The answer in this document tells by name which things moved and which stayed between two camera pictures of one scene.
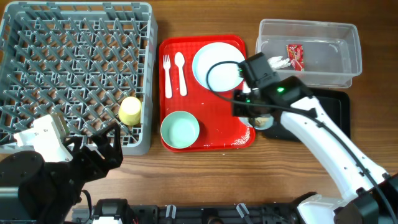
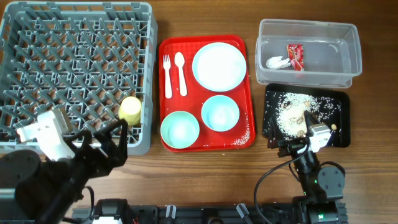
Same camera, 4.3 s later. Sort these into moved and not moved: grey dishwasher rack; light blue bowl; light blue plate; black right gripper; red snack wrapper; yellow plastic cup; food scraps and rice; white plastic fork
Moved: food scraps and rice; black right gripper; light blue bowl
Not moved: white plastic fork; red snack wrapper; yellow plastic cup; light blue plate; grey dishwasher rack
